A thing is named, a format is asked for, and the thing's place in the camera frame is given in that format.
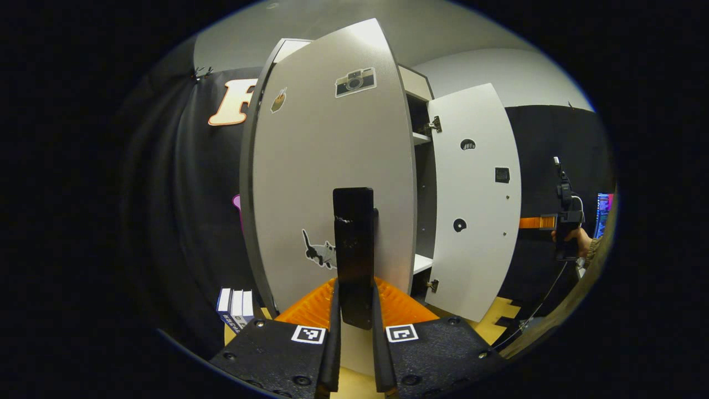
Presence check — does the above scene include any black cable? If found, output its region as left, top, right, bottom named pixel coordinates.
left=492, top=259, right=571, bottom=351

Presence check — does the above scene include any white double-door shoe cabinet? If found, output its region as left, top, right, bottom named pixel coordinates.
left=239, top=38, right=444, bottom=319

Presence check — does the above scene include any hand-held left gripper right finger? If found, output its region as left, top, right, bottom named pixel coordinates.
left=370, top=277, right=508, bottom=399

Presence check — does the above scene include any camera-sticker white shoe cabinet door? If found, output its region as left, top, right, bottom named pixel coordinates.
left=249, top=18, right=417, bottom=378

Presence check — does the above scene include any headphone-sticker white shoe cabinet door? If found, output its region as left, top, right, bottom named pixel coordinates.
left=424, top=83, right=522, bottom=323

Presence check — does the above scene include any black backdrop cloth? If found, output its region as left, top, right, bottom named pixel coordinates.
left=499, top=104, right=616, bottom=319
left=119, top=66, right=264, bottom=355

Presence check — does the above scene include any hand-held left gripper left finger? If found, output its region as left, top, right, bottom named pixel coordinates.
left=208, top=277, right=342, bottom=399

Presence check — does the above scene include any computer monitor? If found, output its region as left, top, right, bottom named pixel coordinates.
left=594, top=192, right=615, bottom=240

